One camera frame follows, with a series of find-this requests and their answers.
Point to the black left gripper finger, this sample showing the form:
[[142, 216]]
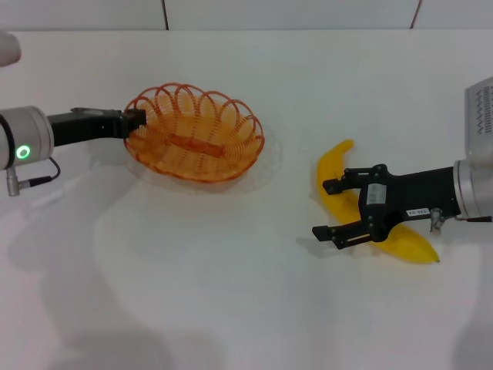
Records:
[[128, 132], [135, 116]]

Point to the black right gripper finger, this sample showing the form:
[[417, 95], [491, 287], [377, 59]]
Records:
[[320, 233], [332, 187]]

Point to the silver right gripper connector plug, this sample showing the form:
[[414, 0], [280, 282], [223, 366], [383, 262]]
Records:
[[436, 221]]

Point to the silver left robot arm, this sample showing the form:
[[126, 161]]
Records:
[[27, 131]]

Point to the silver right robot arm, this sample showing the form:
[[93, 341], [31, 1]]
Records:
[[475, 189]]

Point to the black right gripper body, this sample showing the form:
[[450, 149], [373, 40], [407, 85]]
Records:
[[420, 192]]

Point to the orange woven plastic basket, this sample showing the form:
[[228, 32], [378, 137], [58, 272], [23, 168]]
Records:
[[196, 146]]

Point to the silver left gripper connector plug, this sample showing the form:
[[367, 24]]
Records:
[[11, 181]]

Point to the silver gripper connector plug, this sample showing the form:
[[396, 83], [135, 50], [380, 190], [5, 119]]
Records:
[[11, 181], [436, 221]]

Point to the yellow banana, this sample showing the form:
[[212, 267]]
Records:
[[412, 246]]

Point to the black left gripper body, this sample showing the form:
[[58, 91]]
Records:
[[84, 125]]

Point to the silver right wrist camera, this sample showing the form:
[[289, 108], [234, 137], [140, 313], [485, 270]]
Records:
[[481, 119]]

